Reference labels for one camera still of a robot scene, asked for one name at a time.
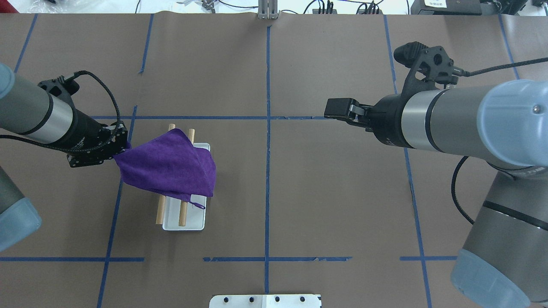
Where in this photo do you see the aluminium frame post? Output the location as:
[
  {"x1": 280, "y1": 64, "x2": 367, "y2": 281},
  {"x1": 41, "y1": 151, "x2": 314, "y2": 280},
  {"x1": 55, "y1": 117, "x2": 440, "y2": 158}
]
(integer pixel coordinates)
[{"x1": 258, "y1": 0, "x2": 280, "y2": 20}]

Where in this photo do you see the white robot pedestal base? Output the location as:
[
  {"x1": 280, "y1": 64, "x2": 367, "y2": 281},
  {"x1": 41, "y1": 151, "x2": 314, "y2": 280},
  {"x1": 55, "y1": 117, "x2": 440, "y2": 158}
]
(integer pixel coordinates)
[{"x1": 209, "y1": 294, "x2": 322, "y2": 308}]

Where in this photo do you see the black box with label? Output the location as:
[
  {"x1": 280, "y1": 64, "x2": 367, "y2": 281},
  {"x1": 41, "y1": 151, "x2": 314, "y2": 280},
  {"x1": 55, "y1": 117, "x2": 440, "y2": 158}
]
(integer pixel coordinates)
[{"x1": 410, "y1": 0, "x2": 493, "y2": 16}]

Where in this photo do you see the white rack base tray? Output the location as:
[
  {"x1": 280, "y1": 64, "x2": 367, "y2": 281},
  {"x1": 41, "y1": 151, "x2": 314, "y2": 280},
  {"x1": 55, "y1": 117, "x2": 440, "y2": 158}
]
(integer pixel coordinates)
[{"x1": 162, "y1": 142, "x2": 211, "y2": 231}]

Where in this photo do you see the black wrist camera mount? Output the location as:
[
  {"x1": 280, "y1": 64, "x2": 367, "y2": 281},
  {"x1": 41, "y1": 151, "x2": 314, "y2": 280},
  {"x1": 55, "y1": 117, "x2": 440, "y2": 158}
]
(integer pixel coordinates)
[{"x1": 393, "y1": 41, "x2": 465, "y2": 99}]

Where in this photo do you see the lower wooden rack dowel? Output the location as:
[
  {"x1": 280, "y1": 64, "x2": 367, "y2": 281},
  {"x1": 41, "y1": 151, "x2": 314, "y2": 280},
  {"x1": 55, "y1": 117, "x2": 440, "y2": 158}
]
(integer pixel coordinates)
[{"x1": 178, "y1": 128, "x2": 195, "y2": 227}]

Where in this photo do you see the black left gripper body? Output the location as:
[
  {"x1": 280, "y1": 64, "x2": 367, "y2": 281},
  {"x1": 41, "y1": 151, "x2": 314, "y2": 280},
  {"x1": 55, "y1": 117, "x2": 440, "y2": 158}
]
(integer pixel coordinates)
[{"x1": 66, "y1": 113, "x2": 130, "y2": 168}]

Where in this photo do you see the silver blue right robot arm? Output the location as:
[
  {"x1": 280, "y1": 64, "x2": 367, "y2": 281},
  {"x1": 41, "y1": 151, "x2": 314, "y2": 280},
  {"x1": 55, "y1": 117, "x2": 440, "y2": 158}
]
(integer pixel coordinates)
[{"x1": 324, "y1": 80, "x2": 548, "y2": 308}]

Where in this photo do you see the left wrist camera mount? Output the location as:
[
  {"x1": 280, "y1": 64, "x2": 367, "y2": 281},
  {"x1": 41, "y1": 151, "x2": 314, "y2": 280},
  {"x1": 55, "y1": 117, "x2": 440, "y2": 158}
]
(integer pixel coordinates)
[{"x1": 38, "y1": 76, "x2": 80, "y2": 105}]

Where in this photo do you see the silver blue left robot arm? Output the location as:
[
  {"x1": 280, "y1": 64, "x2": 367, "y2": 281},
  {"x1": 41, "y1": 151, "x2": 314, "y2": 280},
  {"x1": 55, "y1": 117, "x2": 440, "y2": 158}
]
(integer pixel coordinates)
[{"x1": 0, "y1": 64, "x2": 130, "y2": 250}]

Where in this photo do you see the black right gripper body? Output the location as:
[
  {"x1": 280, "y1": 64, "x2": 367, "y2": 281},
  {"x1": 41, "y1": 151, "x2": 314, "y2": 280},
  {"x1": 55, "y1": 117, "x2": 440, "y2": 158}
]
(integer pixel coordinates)
[{"x1": 349, "y1": 94, "x2": 412, "y2": 148}]

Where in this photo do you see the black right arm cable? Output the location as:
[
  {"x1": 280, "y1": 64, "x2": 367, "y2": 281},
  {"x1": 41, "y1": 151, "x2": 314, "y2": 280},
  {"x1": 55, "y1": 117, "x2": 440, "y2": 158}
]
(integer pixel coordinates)
[{"x1": 450, "y1": 57, "x2": 548, "y2": 225}]

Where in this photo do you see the purple towel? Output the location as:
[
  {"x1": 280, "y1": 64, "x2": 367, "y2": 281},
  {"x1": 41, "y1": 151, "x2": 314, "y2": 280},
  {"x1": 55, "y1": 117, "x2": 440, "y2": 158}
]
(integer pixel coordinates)
[{"x1": 114, "y1": 128, "x2": 217, "y2": 202}]

